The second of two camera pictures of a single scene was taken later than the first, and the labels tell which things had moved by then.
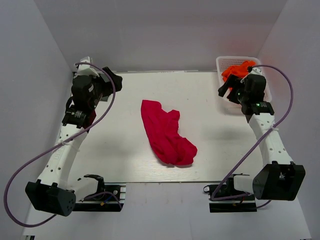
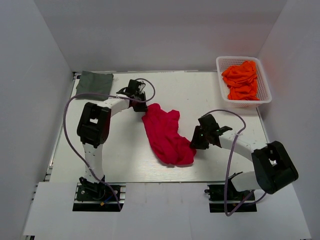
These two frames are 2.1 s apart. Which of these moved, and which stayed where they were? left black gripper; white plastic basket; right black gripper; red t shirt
Moved: right black gripper; left black gripper
Stayed: red t shirt; white plastic basket
